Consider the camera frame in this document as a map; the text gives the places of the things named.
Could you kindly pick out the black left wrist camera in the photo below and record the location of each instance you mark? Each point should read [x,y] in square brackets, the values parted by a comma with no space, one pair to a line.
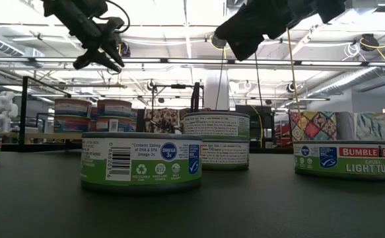
[94,6]

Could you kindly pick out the black background rack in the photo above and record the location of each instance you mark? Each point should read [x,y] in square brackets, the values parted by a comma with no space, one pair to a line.
[268,132]

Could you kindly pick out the black metal shelf frame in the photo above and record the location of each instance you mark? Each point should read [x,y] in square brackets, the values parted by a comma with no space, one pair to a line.
[23,112]

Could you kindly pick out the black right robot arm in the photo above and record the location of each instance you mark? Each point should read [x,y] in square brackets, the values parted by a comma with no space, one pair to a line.
[327,8]

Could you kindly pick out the brown patterned cloth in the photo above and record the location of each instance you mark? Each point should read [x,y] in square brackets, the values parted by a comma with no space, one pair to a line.
[165,119]

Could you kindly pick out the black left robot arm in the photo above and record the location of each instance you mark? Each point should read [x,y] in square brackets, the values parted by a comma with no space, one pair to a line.
[56,5]

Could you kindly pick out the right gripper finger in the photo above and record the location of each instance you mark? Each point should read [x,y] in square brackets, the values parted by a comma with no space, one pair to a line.
[246,49]
[241,28]

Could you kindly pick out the teal patterned cloth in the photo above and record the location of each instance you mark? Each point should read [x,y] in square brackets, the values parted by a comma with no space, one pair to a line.
[377,127]

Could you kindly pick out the black table mat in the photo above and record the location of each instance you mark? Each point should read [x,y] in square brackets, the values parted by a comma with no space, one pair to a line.
[278,205]

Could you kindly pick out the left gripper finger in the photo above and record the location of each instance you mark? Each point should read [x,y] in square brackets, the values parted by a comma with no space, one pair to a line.
[114,53]
[98,57]

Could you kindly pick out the colourful patchwork quilt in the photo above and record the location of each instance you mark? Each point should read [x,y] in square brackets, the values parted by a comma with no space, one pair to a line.
[314,124]

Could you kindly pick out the plain grey cloth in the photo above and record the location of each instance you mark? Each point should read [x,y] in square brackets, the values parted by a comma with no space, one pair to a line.
[344,125]

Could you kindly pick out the white robot figure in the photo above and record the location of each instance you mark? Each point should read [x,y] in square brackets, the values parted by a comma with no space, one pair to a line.
[4,112]

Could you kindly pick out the silver ceiling duct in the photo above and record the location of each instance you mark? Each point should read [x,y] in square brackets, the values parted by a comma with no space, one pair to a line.
[344,81]
[0,46]

